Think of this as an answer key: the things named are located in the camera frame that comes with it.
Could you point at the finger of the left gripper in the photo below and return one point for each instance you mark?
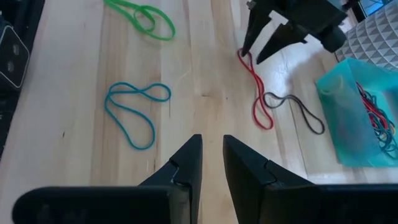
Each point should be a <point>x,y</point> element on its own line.
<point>255,28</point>
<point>286,39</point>

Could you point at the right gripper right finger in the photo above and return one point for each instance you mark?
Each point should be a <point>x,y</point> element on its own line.
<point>245,174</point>

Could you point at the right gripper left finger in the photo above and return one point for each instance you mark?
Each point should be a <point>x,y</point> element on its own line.
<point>186,168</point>

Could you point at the red rubber band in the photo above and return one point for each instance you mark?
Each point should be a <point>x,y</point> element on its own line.
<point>371,109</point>
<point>265,127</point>

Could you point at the teal rubber band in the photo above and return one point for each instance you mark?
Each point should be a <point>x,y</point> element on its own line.
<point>140,147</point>
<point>384,137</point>

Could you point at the green rubber band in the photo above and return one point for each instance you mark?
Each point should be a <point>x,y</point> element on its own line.
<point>172,29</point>

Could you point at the thin black rubber band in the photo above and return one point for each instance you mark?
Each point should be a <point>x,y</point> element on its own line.
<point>318,133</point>

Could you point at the teal translucent plastic bin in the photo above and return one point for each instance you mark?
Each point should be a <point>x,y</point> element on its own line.
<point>339,124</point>

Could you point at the black device with blue light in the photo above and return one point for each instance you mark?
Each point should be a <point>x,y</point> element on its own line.
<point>376,6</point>

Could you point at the succulent in triangle-pattern pot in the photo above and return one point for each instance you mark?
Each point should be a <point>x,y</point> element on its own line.
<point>373,43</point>

